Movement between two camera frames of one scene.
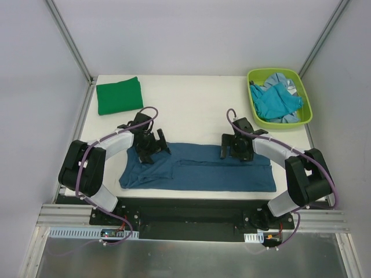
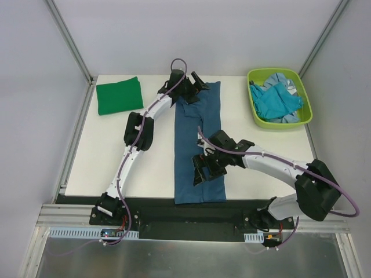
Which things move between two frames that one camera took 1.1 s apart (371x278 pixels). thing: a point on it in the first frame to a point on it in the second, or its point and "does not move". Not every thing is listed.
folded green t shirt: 124,96 does not move
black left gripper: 155,146 to 191,89
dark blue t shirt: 198,167 to 204,113
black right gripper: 229,146 to 208,167
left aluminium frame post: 91,79 does not move
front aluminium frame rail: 76,215 does not move
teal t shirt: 275,102 does not move
